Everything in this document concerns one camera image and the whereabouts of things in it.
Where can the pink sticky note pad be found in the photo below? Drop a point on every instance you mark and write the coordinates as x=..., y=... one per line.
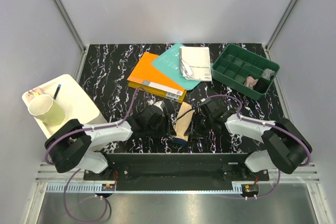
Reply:
x=35, y=93

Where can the orange folder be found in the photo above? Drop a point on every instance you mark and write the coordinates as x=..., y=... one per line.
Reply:
x=146, y=75

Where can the green compartment tray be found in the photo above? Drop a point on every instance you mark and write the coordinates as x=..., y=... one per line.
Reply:
x=235, y=64

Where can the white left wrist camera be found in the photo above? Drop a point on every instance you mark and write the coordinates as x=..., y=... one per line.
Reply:
x=160, y=105

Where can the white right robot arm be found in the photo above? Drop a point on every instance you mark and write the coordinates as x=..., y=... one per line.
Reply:
x=285, y=147

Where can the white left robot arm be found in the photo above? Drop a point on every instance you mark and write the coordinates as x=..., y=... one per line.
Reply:
x=72, y=146

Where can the cream plastic bin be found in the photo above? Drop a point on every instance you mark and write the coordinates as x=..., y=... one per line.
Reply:
x=72, y=99

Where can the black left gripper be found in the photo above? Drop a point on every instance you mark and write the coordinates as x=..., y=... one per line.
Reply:
x=166, y=129

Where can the blue black pen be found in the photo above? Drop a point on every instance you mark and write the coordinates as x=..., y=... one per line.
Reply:
x=57, y=91

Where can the grey underwear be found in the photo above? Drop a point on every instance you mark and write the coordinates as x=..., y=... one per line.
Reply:
x=268, y=74

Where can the beige underwear navy trim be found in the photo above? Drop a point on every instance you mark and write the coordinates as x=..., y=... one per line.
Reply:
x=182, y=123

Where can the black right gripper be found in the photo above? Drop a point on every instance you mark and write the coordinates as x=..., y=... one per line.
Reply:
x=195, y=129

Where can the green paper cup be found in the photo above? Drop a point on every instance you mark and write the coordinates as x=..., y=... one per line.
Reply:
x=45, y=108

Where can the teal plastic board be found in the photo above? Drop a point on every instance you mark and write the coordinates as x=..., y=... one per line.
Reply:
x=169, y=64

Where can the white Canon safety booklet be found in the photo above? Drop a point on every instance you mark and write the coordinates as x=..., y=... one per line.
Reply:
x=195, y=63

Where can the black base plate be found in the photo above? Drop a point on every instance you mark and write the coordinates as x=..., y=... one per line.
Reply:
x=177, y=173

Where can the yellow binder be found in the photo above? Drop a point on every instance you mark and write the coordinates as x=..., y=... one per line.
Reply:
x=158, y=92

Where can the pink rolled underwear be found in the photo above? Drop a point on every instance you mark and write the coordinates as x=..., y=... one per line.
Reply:
x=250, y=82

